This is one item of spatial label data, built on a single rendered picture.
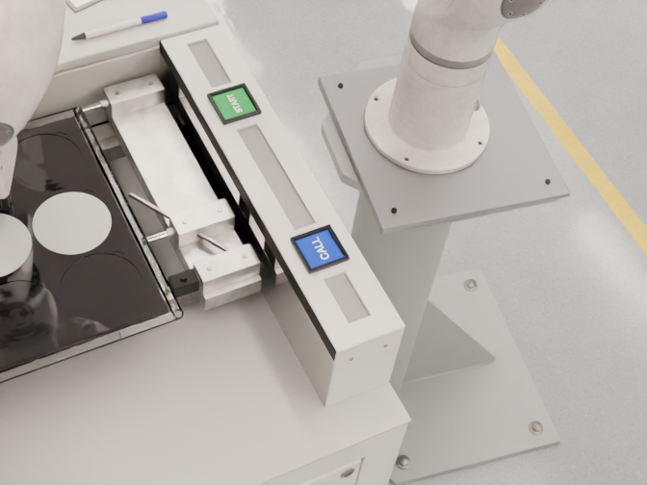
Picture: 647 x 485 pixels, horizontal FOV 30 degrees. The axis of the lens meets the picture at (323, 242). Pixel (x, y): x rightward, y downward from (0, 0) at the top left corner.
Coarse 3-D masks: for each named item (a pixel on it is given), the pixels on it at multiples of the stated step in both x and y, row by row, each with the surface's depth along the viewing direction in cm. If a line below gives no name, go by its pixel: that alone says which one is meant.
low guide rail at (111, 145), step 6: (108, 138) 172; (114, 138) 172; (102, 144) 171; (108, 144) 171; (114, 144) 171; (108, 150) 171; (114, 150) 172; (120, 150) 173; (108, 156) 172; (114, 156) 173; (120, 156) 174; (96, 162) 172
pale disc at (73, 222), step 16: (64, 192) 159; (80, 192) 160; (48, 208) 158; (64, 208) 158; (80, 208) 158; (96, 208) 158; (48, 224) 156; (64, 224) 156; (80, 224) 157; (96, 224) 157; (48, 240) 155; (64, 240) 155; (80, 240) 155; (96, 240) 156
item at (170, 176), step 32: (128, 128) 170; (160, 128) 170; (128, 160) 169; (160, 160) 167; (192, 160) 167; (160, 192) 163; (192, 192) 164; (192, 256) 158; (224, 288) 156; (256, 288) 158
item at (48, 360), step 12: (168, 312) 150; (180, 312) 150; (132, 324) 149; (144, 324) 149; (156, 324) 149; (108, 336) 147; (120, 336) 147; (132, 336) 148; (72, 348) 146; (84, 348) 146; (96, 348) 147; (48, 360) 144; (60, 360) 145; (0, 372) 143; (12, 372) 143; (24, 372) 144
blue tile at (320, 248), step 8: (320, 232) 152; (328, 232) 152; (304, 240) 151; (312, 240) 151; (320, 240) 151; (328, 240) 151; (304, 248) 150; (312, 248) 150; (320, 248) 150; (328, 248) 150; (336, 248) 150; (304, 256) 149; (312, 256) 149; (320, 256) 150; (328, 256) 150; (336, 256) 150; (312, 264) 149; (320, 264) 149
